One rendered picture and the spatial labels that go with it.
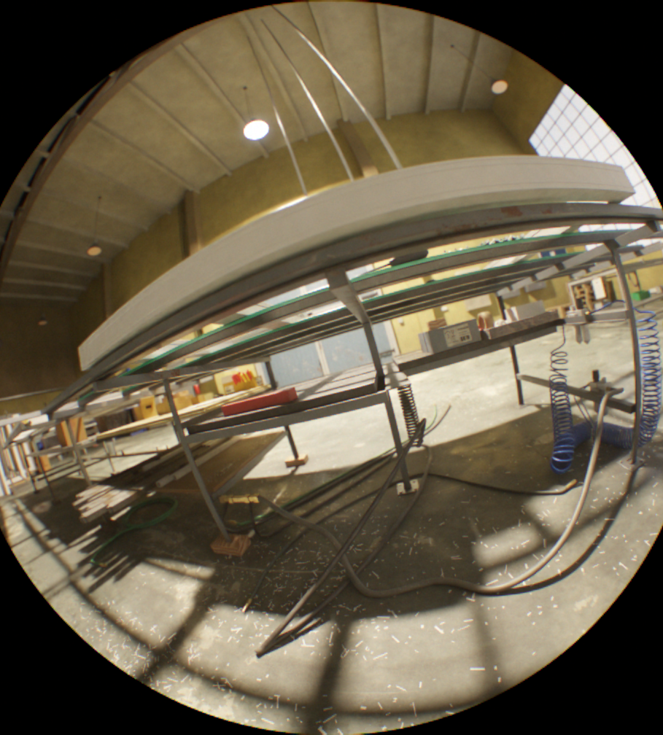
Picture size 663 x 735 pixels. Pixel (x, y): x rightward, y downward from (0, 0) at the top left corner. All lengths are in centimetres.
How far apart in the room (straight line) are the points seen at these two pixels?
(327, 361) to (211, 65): 883
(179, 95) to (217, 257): 825
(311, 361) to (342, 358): 87
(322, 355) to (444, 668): 683
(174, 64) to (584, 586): 890
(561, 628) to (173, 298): 107
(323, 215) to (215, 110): 864
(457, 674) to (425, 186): 91
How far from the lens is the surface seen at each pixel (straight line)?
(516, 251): 76
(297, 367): 725
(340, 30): 849
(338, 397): 76
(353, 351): 689
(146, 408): 237
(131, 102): 873
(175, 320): 53
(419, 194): 41
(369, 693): 73
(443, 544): 96
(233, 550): 122
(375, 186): 41
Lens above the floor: 69
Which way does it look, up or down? 2 degrees down
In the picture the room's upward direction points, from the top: 16 degrees counter-clockwise
